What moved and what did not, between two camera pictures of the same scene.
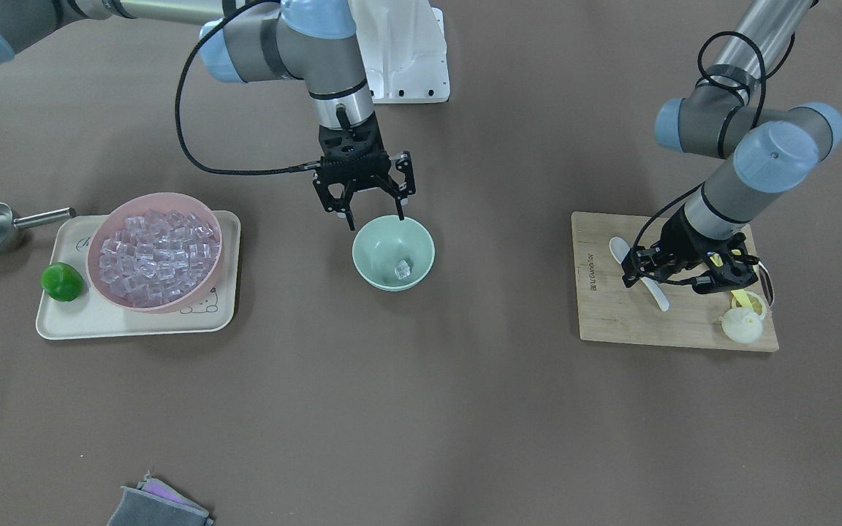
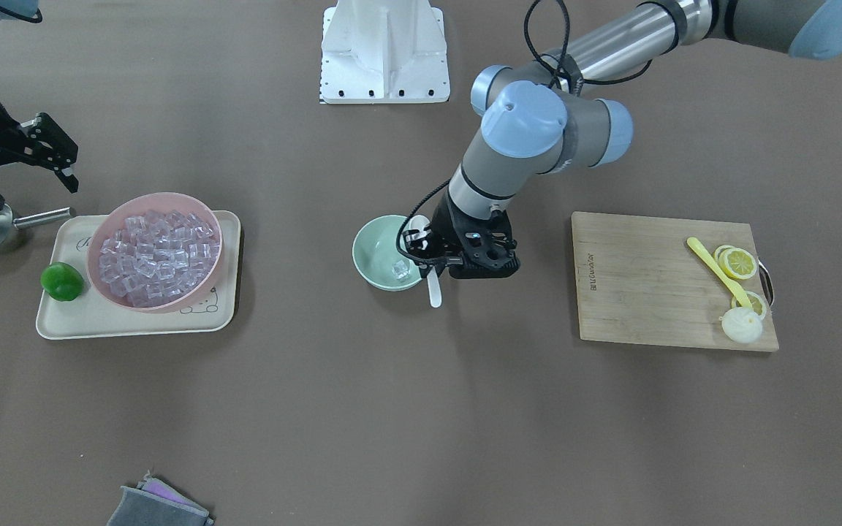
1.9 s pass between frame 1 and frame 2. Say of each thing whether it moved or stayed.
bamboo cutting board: stayed
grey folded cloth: stayed
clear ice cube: stayed
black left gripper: moved
